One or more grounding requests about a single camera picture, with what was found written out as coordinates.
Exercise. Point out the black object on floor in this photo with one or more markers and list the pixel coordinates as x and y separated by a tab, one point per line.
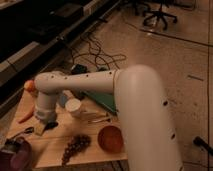
200	142

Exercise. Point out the black power adapter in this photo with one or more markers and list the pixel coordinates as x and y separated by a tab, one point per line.
78	69

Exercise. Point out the black office chair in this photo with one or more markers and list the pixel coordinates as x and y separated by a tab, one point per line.
148	13

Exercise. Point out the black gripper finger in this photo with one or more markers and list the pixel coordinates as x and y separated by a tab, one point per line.
52	125

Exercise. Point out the orange carrot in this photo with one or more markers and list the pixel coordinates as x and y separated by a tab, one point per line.
27	116

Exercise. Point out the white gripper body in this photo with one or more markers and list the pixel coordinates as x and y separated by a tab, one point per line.
45	117

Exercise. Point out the orange peach fruit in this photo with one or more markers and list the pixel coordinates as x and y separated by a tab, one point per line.
29	86

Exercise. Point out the metal fork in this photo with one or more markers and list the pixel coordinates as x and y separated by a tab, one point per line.
100	120

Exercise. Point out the wooden utensil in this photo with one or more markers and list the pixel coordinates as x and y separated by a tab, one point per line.
93	116

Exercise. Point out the white cup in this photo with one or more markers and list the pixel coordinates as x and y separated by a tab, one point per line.
73	106

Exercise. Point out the bunch of dark grapes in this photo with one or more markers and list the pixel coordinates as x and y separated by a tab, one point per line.
78	143

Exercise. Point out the orange bowl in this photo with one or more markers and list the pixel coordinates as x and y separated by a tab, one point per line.
110	139

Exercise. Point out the dark shelf unit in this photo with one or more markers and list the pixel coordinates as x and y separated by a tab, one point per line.
32	31

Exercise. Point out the metal spoon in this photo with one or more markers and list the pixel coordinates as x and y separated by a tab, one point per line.
26	131

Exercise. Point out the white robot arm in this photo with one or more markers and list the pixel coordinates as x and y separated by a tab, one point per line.
147	127

